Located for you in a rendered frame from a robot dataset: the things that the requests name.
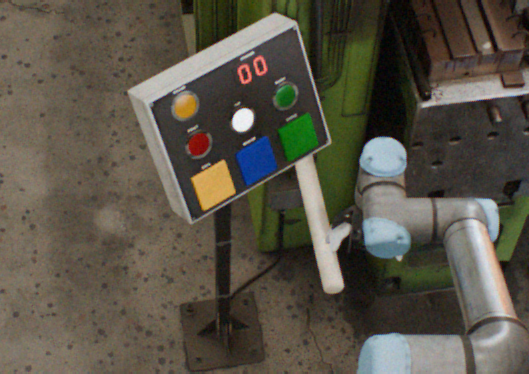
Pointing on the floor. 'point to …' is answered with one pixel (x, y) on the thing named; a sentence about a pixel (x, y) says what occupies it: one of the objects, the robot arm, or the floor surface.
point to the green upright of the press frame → (348, 149)
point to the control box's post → (222, 266)
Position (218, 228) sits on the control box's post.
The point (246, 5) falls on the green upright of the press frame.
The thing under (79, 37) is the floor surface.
